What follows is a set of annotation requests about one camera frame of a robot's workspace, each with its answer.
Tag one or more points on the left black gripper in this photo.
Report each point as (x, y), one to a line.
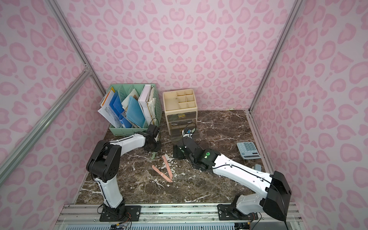
(155, 145)

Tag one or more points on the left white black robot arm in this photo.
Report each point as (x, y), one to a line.
(104, 163)

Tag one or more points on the blue folders in organizer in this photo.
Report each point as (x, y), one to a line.
(128, 111)

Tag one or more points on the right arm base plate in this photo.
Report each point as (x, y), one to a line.
(230, 212)

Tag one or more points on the pink fruit knife left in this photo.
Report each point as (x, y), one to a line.
(164, 176)

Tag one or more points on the green file organizer box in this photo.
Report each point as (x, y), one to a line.
(123, 90)

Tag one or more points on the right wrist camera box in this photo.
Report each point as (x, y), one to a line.
(187, 133)

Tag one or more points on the pink fruit knife right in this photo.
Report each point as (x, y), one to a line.
(168, 168)

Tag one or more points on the grey blue calculator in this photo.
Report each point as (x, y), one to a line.
(248, 151)

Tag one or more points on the pink fruit knife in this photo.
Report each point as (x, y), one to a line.
(168, 168)
(164, 176)

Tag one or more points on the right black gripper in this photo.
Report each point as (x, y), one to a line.
(178, 151)

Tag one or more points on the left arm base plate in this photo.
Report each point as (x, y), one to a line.
(120, 214)

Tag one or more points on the aluminium front rail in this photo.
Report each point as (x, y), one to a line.
(182, 216)

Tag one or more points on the beige three-drawer organizer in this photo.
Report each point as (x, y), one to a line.
(181, 112)

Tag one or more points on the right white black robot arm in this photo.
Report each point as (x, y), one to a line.
(272, 193)

